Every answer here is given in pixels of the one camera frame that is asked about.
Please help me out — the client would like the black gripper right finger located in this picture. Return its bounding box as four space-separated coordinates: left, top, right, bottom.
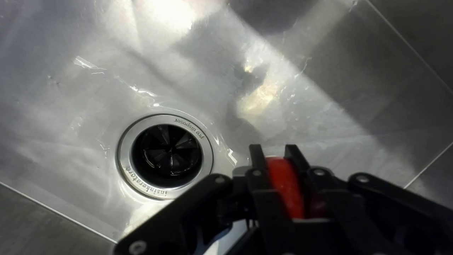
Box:
283 144 453 255

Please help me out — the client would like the white mug red handle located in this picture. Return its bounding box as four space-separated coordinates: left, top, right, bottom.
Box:
265 157 309 220

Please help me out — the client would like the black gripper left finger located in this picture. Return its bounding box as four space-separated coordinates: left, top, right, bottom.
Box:
112 144 295 255

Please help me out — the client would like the round metal sink drain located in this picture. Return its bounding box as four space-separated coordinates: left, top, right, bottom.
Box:
115 111 215 201

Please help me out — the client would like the stainless steel sink basin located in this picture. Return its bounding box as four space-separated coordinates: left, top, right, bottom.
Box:
0 0 453 255

